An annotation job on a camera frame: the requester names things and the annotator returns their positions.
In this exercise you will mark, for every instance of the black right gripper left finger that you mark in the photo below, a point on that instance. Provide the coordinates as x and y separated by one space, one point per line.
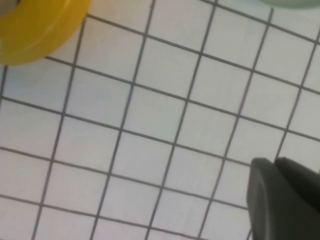
270 205

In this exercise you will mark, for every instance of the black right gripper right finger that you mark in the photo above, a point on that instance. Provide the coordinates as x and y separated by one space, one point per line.
305 182

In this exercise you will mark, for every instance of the yellow banana faint green tip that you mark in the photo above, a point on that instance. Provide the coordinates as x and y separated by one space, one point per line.
37 32

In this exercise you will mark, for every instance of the teal round plate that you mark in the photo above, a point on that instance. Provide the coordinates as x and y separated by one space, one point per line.
287 2

